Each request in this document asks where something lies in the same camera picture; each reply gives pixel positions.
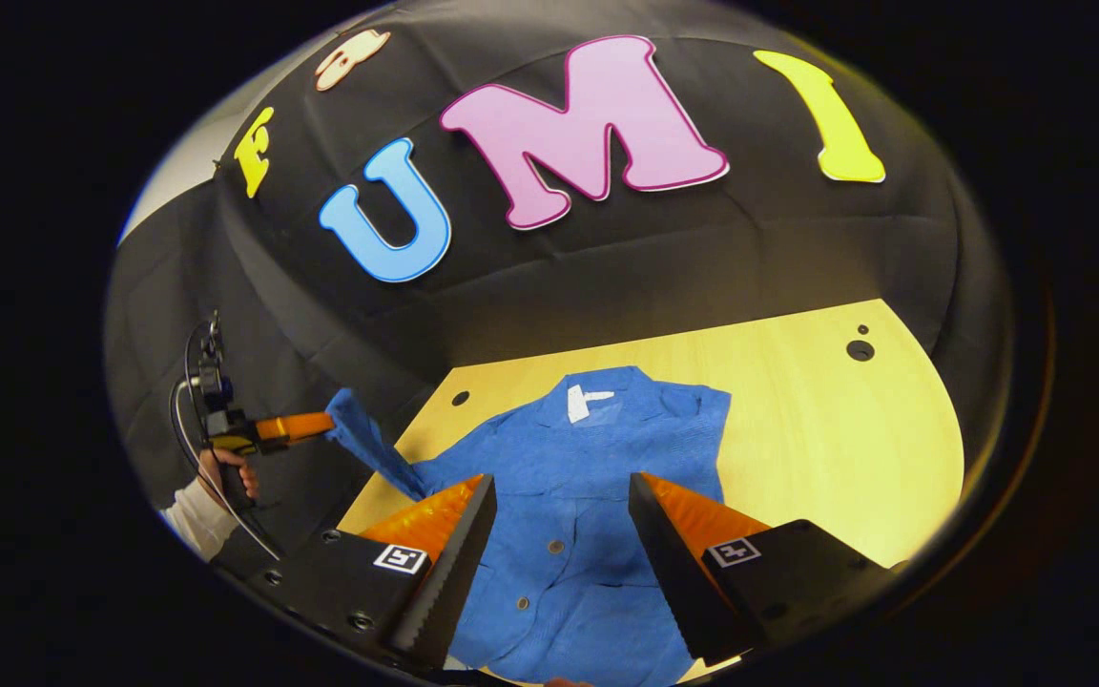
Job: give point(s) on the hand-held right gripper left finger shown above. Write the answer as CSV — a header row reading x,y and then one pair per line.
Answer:
x,y
449,572

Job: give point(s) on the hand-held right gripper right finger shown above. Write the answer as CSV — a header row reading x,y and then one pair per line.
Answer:
x,y
669,572

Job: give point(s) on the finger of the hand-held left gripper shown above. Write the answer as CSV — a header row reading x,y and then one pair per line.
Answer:
x,y
297,426

